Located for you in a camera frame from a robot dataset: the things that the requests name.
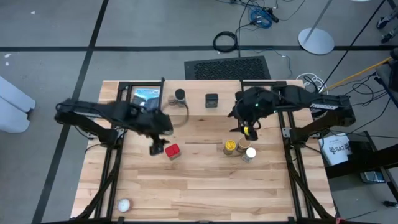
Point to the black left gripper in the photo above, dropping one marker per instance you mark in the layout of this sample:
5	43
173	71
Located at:
155	124

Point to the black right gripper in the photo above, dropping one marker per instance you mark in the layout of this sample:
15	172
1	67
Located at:
250	105

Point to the tan-lid furikake jar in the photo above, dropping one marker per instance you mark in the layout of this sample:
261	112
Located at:
243	143

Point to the yellow-lid crunchy onion jar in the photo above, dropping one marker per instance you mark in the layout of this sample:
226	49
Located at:
230	144

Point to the red-lid smoked paprika tin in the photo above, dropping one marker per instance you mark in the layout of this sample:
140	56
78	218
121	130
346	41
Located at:
172	151

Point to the white-lid bagel sesame jar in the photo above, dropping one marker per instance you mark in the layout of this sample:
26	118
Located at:
250	152

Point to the green black pepper tin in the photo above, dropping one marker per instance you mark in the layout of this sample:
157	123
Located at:
211	100

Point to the black-lid spice jar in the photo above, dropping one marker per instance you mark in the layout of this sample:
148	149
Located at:
179	94

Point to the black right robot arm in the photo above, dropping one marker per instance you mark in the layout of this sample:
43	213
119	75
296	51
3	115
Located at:
326	105

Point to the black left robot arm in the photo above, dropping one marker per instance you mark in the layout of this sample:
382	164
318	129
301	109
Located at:
93	109

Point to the yellow tag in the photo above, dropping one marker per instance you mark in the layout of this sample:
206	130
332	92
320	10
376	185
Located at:
246	130

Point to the blue and black package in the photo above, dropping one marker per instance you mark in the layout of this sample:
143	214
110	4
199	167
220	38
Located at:
147	93

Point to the black perforated floor mat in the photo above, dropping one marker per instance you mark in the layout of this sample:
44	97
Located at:
227	68

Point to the small white ball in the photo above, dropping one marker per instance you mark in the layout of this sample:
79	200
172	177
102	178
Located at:
124	205

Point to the white printed box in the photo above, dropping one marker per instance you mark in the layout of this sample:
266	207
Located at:
334	151

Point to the thin black slanted pole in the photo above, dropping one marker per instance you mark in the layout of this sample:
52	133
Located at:
351	47

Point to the black side cart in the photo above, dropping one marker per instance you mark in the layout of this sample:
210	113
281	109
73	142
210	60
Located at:
373	160

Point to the white foam block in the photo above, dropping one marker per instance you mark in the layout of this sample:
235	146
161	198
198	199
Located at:
12	105

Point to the office chair base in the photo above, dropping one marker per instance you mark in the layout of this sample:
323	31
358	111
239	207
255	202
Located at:
384	23

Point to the black aluminium rig frame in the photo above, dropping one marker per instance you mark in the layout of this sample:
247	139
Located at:
258	82
140	83

